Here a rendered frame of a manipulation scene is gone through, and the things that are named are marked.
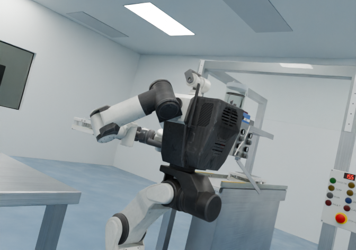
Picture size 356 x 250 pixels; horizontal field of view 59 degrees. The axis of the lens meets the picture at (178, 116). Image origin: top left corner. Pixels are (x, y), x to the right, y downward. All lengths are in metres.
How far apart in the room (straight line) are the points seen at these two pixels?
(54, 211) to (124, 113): 0.48
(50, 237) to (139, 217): 0.64
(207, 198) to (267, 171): 4.41
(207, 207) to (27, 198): 0.69
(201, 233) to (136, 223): 0.86
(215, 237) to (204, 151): 1.13
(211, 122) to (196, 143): 0.11
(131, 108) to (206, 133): 0.31
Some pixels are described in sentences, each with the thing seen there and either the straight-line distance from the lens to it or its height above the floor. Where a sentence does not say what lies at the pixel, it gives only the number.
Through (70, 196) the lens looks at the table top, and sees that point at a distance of 0.91.
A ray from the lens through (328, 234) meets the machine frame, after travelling 1.79.
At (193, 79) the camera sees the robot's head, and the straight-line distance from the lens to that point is 1.39.
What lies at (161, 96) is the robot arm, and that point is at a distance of 1.19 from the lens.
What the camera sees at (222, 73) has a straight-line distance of 2.10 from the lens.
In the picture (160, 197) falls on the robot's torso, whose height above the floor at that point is 0.79.
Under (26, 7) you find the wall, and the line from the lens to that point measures 6.65.
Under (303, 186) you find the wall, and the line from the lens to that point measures 5.46.
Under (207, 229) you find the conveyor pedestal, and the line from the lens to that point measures 2.28.
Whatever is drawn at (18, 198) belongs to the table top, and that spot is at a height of 0.83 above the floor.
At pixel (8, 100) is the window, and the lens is 6.60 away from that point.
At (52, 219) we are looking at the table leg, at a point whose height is 0.77.
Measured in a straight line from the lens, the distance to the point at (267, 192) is 2.82.
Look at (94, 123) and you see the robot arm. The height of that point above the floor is 1.04.
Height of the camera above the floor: 1.06
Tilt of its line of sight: 4 degrees up
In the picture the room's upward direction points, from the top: 13 degrees clockwise
